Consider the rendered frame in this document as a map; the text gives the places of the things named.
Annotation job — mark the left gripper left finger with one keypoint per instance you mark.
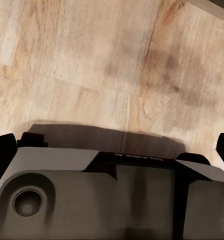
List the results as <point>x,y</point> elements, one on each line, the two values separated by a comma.
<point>8,149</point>

